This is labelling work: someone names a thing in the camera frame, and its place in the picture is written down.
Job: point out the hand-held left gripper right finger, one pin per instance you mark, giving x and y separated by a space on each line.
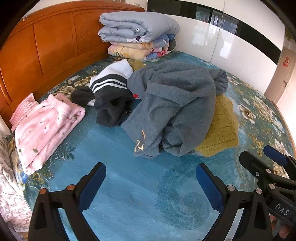
208 183

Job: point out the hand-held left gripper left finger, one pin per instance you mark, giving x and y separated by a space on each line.
92 185

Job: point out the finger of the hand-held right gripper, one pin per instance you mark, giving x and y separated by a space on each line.
275 155
252 162

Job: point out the grey fleece garment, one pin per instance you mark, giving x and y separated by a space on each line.
173 99

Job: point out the teal floral bedspread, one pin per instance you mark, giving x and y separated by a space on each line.
129 176

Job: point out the mustard yellow knitted sweater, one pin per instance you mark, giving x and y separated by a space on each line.
222 129

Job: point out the pink floral folded garment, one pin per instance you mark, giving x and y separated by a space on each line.
44 129

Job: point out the white door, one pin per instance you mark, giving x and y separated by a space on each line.
284 76

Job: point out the red door decoration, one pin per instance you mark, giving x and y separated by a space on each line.
287 61

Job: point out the pink knit cloth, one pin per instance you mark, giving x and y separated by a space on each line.
22 109

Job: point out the white glossy wardrobe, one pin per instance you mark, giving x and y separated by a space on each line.
196 34

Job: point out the cream floral folded blanket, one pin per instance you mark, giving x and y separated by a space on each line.
129 49

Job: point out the orange wooden headboard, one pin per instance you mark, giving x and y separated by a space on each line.
55 41

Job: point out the blue floral folded blanket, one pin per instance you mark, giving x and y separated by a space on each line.
161 41

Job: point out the light blue folded quilt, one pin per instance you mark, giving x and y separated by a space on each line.
138 25

